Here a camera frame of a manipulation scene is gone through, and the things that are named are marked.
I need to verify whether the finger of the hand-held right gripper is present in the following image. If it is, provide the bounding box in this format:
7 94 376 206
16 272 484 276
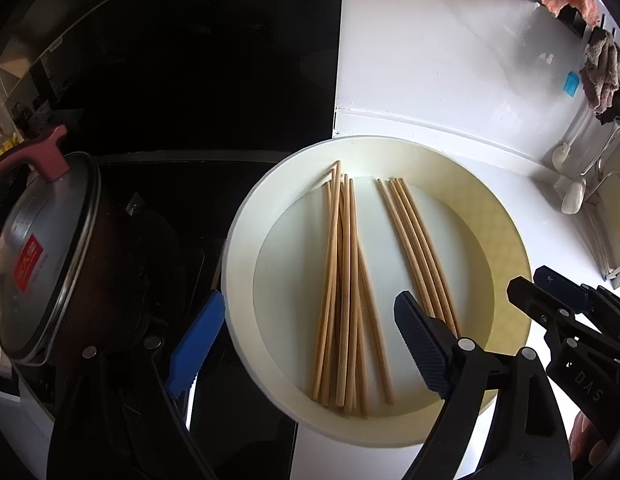
507 276 576 361
534 265 620 347

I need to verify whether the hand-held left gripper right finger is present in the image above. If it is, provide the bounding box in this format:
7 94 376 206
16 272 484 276
394 290 573 480

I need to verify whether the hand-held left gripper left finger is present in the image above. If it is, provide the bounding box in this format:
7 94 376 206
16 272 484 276
47 290 225 480

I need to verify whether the white round bowl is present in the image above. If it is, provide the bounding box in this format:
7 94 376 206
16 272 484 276
222 135 533 446

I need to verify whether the pile of wooden chopsticks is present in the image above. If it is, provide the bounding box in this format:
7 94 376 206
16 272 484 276
310 160 461 418

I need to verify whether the person's right hand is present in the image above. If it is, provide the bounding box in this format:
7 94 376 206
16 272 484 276
570 410 609 462

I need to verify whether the metal rack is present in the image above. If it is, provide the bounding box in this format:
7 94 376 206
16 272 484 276
587 170 620 288

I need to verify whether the metal spatula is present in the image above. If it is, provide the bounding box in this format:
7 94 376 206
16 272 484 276
561 125 620 216

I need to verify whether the dark cooking pot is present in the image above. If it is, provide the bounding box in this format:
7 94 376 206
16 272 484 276
20 157 191 376

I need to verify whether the white dish brush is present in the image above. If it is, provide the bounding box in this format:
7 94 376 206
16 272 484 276
552 110 590 171

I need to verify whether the grey rag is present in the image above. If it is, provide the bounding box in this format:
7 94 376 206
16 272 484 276
580 30 620 113

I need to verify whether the black hanging rail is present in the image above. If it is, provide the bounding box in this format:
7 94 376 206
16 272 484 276
510 0 620 56

